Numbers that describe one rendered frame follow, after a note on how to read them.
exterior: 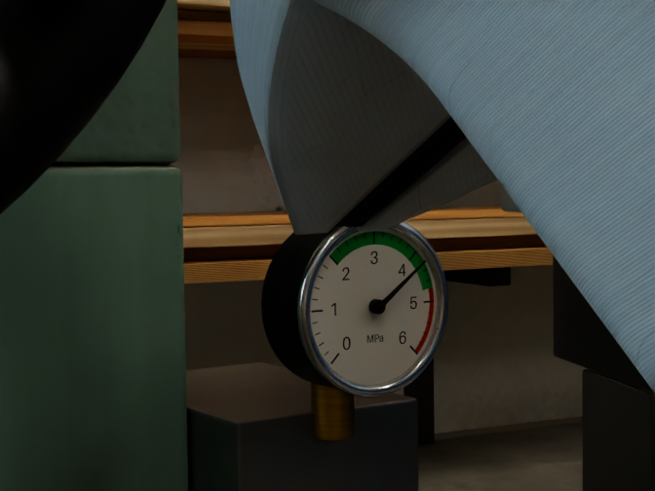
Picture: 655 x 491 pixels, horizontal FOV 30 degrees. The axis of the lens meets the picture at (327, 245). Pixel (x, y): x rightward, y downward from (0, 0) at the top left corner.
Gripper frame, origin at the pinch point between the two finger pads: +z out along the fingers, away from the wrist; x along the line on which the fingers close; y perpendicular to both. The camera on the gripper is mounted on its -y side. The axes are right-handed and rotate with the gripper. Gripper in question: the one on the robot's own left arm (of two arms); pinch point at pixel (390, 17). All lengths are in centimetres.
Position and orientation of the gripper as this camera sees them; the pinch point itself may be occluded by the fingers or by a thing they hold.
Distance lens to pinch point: 8.8
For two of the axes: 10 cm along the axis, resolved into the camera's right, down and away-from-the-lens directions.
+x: 7.8, -0.6, 6.2
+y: 3.3, 8.8, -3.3
